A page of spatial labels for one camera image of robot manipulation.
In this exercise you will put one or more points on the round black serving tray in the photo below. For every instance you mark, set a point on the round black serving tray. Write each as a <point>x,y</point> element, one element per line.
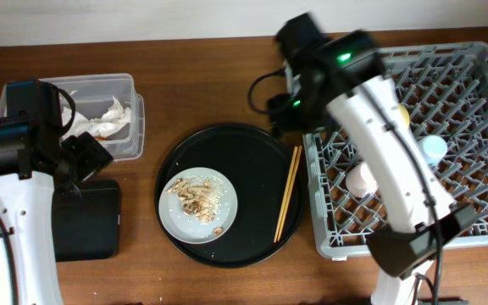
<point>257,165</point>

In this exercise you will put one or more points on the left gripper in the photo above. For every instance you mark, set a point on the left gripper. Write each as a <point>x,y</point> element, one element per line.
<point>91,153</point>

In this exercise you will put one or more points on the blue cup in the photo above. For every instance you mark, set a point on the blue cup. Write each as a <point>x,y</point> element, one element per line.
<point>433,149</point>

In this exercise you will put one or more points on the yellow bowl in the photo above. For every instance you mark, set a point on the yellow bowl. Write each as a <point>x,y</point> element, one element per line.
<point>405,116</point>

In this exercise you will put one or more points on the black rectangular tray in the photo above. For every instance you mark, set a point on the black rectangular tray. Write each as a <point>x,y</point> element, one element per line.
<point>85,221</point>

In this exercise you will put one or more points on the wooden chopstick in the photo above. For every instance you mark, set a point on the wooden chopstick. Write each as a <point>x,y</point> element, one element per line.
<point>292,184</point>
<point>286,196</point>

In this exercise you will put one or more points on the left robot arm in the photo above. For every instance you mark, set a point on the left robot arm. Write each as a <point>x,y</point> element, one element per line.
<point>36,159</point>

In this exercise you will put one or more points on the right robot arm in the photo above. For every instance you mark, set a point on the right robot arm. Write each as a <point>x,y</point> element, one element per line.
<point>345,81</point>

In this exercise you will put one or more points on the pink cup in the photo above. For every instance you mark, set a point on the pink cup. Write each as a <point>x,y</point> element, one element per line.
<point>360,182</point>

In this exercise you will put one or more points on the food scraps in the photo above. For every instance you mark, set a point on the food scraps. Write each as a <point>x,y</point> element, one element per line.
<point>199,197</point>

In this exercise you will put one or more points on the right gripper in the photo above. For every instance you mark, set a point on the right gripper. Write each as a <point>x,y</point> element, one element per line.
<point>286,118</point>

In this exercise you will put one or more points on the grey plate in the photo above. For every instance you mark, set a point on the grey plate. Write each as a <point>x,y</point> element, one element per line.
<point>190,230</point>

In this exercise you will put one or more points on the grey dishwasher rack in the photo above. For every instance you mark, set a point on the grey dishwasher rack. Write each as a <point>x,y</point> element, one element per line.
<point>444,88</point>

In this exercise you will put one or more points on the clear plastic waste bin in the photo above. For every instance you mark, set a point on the clear plastic waste bin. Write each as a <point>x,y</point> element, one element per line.
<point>93,95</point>

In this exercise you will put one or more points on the white tissue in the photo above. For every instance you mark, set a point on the white tissue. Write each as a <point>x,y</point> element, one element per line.
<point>111,122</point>

